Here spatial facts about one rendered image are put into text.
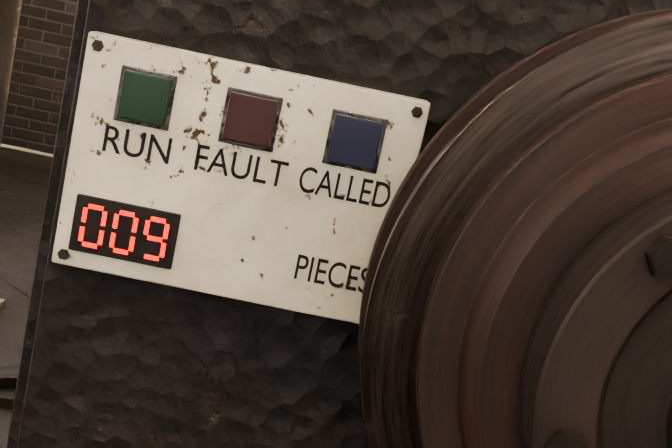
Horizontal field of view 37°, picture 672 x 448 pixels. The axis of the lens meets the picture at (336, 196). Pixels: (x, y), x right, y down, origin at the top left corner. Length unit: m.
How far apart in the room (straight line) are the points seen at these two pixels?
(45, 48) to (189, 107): 6.25
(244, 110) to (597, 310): 0.31
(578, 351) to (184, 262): 0.33
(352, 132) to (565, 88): 0.19
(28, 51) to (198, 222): 6.28
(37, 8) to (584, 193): 6.50
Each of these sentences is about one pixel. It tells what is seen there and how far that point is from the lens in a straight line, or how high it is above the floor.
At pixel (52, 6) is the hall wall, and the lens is 6.97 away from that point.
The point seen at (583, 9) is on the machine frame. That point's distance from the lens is 0.78.
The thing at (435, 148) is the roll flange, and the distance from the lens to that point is 0.68.
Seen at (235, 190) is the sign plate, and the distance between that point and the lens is 0.76.
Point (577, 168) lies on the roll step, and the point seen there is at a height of 1.23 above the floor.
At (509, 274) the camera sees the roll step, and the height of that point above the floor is 1.16.
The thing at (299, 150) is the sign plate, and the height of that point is 1.18.
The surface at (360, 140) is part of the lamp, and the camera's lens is 0.74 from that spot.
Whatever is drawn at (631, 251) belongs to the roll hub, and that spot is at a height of 1.20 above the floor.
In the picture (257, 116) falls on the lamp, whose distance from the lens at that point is 0.74.
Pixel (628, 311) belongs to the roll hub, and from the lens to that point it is 0.57.
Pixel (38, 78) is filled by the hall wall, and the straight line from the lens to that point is 7.02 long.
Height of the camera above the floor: 1.28
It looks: 10 degrees down
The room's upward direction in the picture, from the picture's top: 12 degrees clockwise
